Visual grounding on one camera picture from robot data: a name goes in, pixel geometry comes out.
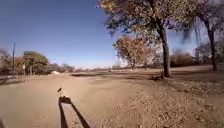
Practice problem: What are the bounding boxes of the large brown-leaved tree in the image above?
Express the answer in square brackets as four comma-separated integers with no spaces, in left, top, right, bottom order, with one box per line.
[97,0,202,80]

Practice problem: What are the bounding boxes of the dark-trunked tree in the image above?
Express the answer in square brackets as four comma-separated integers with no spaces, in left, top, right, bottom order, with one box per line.
[182,0,224,72]

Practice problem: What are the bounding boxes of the grey-brown asphalt road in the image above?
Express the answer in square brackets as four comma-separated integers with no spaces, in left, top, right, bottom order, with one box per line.
[0,71,224,128]

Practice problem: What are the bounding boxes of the orange-leaved tree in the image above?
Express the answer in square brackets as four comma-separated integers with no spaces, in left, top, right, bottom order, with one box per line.
[112,34,158,70]

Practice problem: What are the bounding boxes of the row of green trees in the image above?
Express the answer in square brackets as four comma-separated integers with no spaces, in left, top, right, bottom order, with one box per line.
[0,47,76,76]

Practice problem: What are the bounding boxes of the brown bushes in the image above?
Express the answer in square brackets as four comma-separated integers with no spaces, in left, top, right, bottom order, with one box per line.
[169,50,195,68]

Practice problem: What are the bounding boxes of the thin dark pole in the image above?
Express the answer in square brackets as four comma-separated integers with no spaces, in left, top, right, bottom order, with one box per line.
[11,42,17,76]

